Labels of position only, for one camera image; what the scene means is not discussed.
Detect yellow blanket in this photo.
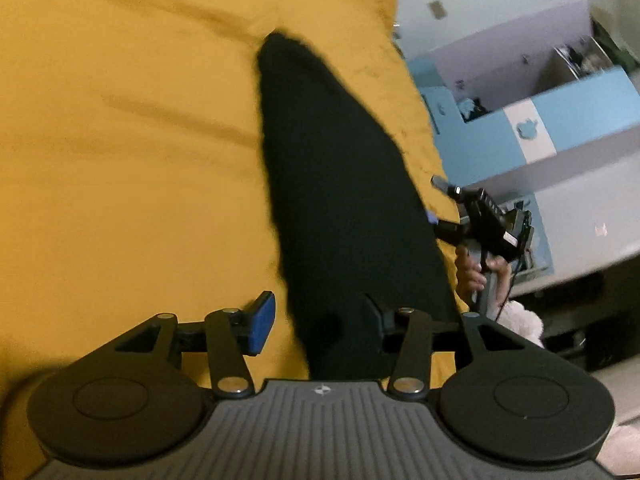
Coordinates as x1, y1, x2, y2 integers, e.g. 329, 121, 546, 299
0, 0, 473, 480

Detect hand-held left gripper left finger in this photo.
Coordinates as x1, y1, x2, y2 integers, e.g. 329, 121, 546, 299
114, 290, 277, 397

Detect blue and white cabinet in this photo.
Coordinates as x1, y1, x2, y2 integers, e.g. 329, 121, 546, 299
392, 0, 640, 297

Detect person's right hand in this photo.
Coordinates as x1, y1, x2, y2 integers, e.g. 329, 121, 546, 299
453, 251, 512, 307

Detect white plush toy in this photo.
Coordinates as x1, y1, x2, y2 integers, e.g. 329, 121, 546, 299
496, 300, 546, 349

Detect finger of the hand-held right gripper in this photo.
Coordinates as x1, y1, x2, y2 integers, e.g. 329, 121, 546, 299
424, 210, 470, 247
430, 175, 466, 202

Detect black garment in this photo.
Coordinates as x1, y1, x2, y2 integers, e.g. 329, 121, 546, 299
256, 31, 462, 382

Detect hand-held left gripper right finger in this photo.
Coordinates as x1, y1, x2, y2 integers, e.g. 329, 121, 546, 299
362, 292, 532, 397

